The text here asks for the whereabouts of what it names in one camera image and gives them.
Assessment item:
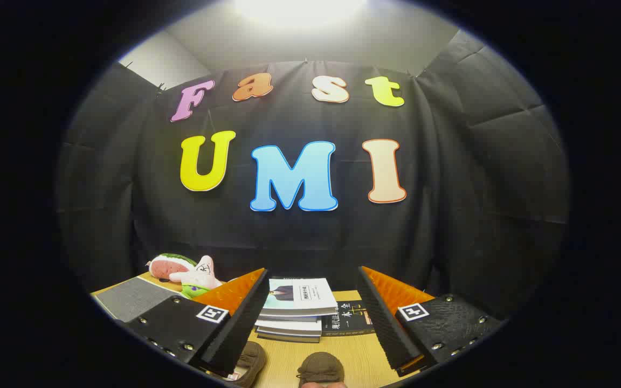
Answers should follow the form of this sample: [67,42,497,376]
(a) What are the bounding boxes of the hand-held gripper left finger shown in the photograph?
[121,267,270,377]

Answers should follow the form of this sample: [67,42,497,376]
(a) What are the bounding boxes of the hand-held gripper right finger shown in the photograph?
[357,265,506,377]

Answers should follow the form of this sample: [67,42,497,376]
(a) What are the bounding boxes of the brown fuzzy shoe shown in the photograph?
[223,341,267,388]
[296,352,346,388]

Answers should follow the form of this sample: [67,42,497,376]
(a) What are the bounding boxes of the grey fabric storage box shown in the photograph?
[95,277,182,324]

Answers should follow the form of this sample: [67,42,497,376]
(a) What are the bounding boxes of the black book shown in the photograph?
[321,299,376,337]

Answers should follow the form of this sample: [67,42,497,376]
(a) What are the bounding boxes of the thin white book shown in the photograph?
[258,315,325,325]

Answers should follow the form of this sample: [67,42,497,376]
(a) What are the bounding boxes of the thick white book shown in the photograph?
[255,322,322,335]
[257,331,322,344]

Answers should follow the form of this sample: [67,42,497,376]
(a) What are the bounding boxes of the white photo cover book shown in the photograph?
[259,278,339,317]

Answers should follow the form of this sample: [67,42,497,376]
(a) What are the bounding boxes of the pink starfish plush toy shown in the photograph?
[169,255,224,300]

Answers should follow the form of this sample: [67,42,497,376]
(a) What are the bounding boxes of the watermelon slice plush toy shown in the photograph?
[146,253,198,282]

